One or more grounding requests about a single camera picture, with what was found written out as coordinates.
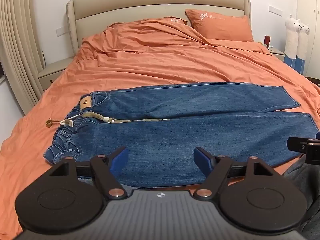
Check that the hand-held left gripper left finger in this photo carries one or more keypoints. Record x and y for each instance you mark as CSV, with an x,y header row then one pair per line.
x,y
121,160

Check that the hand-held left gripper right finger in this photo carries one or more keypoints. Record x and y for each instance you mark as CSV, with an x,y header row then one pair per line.
x,y
202,160

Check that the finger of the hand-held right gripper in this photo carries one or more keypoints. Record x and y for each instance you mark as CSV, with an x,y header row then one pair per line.
x,y
313,155
296,143

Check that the blue denim pants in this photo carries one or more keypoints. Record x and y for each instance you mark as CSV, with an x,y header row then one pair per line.
x,y
175,142

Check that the person's grey clothing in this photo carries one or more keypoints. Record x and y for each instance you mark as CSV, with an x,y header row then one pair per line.
x,y
302,180

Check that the beige nightstand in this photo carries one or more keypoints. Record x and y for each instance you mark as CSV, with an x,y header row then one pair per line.
x,y
278,53
53,71

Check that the white alpaca plush toy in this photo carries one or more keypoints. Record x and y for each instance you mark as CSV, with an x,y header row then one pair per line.
x,y
291,40
303,50

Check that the orange duvet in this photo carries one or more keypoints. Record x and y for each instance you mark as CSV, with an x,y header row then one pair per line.
x,y
155,62

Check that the dark red cup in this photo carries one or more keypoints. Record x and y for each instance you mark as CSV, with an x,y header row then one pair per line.
x,y
267,40

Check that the white wardrobe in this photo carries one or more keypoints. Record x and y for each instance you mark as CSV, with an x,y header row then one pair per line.
x,y
311,10

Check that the orange embroidered pillow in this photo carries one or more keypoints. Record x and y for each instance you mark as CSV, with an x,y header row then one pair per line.
x,y
172,20
220,25

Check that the beige upholstered headboard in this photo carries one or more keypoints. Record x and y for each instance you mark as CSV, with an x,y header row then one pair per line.
x,y
125,7

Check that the beige pleated curtain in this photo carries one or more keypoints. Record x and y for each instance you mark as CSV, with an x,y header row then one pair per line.
x,y
20,42

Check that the white wall switch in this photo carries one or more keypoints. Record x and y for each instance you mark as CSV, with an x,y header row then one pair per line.
x,y
275,9

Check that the white wall socket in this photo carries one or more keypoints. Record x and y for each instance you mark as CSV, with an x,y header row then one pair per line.
x,y
62,31

